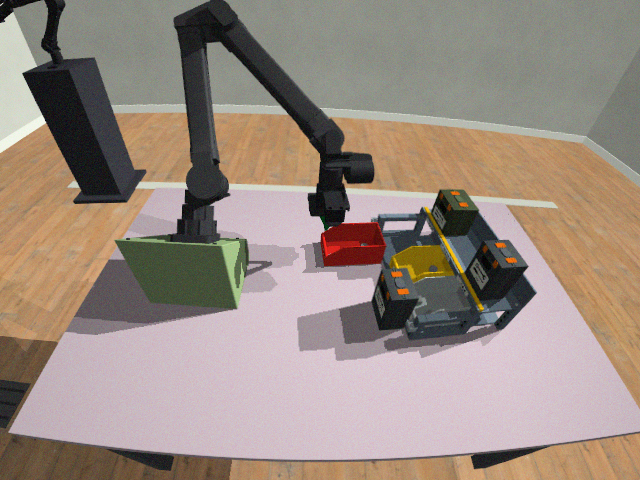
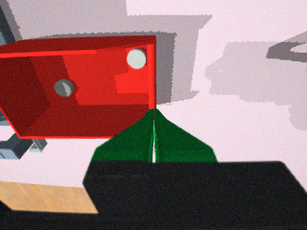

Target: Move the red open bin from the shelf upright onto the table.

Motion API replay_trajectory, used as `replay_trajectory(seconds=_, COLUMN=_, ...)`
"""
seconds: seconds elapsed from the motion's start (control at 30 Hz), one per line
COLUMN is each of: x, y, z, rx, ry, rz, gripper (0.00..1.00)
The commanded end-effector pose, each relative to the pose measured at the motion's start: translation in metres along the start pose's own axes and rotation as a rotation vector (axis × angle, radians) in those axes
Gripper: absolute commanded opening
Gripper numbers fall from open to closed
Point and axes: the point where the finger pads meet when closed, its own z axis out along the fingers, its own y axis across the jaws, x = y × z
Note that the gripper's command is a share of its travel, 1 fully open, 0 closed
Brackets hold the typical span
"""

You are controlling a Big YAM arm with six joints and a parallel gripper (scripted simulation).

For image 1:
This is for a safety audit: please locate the yellow flat bar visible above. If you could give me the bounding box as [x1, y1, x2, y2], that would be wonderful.
[424, 207, 484, 312]

